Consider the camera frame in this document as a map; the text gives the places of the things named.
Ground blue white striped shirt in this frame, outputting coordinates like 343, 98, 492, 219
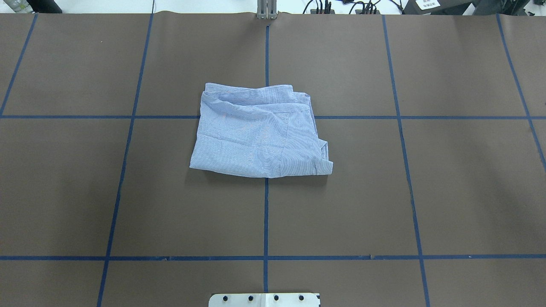
189, 82, 334, 178

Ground grey aluminium frame post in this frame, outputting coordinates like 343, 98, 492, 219
257, 0, 278, 20

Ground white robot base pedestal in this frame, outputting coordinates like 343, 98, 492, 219
208, 292, 321, 307

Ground black cables power strip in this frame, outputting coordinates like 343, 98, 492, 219
302, 0, 404, 16

